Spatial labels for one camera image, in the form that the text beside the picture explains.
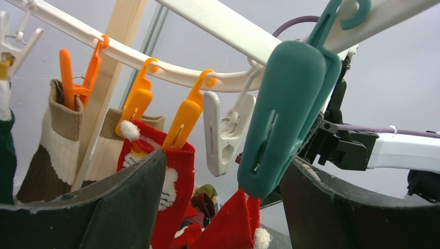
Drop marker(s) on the green sock with yellow cuff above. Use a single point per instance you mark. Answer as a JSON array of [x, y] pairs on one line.
[[8, 153]]

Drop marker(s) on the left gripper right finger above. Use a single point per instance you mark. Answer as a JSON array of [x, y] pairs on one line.
[[323, 211]]

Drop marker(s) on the red white patterned sock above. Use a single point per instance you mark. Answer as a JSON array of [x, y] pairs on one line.
[[141, 139]]

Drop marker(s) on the wooden hanger stand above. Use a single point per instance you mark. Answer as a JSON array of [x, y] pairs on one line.
[[122, 26]]

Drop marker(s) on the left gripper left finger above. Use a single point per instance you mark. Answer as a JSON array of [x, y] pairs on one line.
[[116, 212]]

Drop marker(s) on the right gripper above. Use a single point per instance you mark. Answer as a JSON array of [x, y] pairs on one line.
[[318, 141]]

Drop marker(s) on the white clothespin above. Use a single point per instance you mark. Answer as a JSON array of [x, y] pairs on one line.
[[223, 136], [14, 50]]

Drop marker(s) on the white clip hanger frame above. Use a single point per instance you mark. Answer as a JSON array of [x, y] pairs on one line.
[[403, 57]]

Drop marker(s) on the orange clothespin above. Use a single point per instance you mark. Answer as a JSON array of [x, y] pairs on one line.
[[80, 86], [140, 95], [188, 114]]

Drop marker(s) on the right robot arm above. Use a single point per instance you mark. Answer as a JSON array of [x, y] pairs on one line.
[[356, 148]]

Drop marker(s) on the brown tan socks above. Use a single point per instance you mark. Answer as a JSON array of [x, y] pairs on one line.
[[205, 199]]

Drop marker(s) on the tan brown striped sock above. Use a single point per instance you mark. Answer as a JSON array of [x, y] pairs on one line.
[[53, 167], [104, 160]]

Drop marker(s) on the teal clothespin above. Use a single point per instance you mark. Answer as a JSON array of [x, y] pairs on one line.
[[298, 79]]

